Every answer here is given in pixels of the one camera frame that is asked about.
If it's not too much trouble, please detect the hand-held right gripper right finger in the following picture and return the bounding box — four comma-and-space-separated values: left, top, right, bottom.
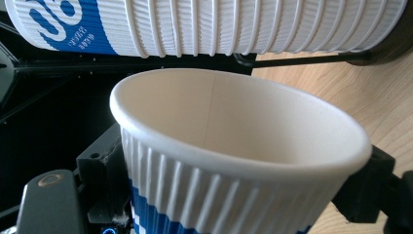
330, 144, 397, 225

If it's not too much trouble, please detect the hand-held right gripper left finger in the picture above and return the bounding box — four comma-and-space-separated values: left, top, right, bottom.
75, 121, 134, 226

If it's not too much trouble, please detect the blue white ribbed paper cup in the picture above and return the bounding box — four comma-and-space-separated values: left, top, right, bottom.
108, 67, 373, 234

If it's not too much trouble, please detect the stack of white paper cups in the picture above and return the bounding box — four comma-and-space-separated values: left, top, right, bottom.
4, 0, 409, 59

